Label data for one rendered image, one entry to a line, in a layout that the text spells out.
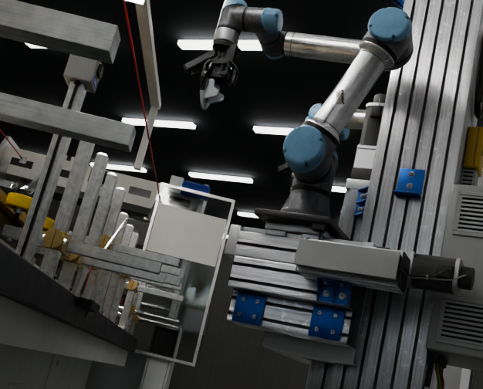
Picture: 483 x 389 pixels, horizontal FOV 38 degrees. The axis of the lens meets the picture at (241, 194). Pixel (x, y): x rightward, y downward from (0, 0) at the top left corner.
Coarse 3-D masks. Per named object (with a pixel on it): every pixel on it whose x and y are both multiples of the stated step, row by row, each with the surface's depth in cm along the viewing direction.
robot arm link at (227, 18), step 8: (232, 0) 214; (240, 0) 214; (224, 8) 214; (232, 8) 213; (240, 8) 212; (224, 16) 213; (232, 16) 212; (240, 16) 211; (224, 24) 212; (232, 24) 212; (240, 24) 212; (240, 32) 214
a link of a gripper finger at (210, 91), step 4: (208, 80) 209; (212, 80) 208; (208, 84) 208; (212, 84) 208; (208, 88) 208; (212, 88) 207; (216, 88) 207; (200, 92) 208; (204, 92) 208; (208, 92) 208; (212, 92) 207; (216, 92) 206; (200, 96) 208; (204, 96) 207; (208, 96) 207; (212, 96) 207; (204, 100) 208; (204, 104) 208
